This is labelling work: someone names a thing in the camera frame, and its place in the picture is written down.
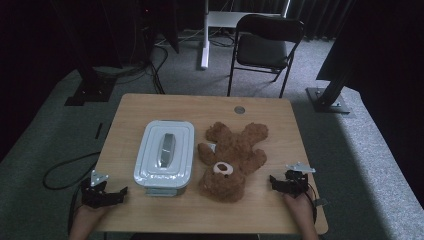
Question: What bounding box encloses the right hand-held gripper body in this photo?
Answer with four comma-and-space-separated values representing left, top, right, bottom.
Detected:
286, 162, 316, 198

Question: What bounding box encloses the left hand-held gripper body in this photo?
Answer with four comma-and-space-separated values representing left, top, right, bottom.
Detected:
80, 169, 114, 209

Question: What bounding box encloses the transparent brown storage box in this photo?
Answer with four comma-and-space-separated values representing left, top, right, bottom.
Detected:
143, 185, 189, 198

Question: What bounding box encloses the brown teddy bear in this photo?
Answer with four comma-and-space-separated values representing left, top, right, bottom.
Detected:
197, 121, 269, 204

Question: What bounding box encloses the white box lid grey handle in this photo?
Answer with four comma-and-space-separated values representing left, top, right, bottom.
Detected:
133, 119, 196, 192

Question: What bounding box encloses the person's left hand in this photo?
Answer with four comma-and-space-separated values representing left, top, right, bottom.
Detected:
72, 203, 114, 234

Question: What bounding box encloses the person's right hand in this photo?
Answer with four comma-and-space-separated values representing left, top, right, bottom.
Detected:
283, 191, 316, 228

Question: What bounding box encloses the black folding chair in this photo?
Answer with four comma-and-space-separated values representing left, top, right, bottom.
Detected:
227, 13, 306, 99

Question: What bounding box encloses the dark curtain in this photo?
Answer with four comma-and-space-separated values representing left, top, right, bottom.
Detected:
229, 0, 354, 41

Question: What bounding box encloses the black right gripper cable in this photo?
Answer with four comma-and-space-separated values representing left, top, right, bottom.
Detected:
305, 182, 318, 225

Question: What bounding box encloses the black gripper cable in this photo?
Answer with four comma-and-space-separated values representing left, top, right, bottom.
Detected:
67, 186, 84, 234
305, 182, 318, 225

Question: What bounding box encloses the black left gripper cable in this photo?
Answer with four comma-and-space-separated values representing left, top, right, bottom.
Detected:
67, 186, 84, 234

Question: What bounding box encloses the black floor cable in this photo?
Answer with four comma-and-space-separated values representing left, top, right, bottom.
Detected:
42, 151, 102, 191

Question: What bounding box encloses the black stand with base plate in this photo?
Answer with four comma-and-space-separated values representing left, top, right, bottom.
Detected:
64, 49, 118, 107
305, 63, 354, 115

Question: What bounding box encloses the black cable bundle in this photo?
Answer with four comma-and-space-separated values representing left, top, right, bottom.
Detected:
143, 41, 170, 95

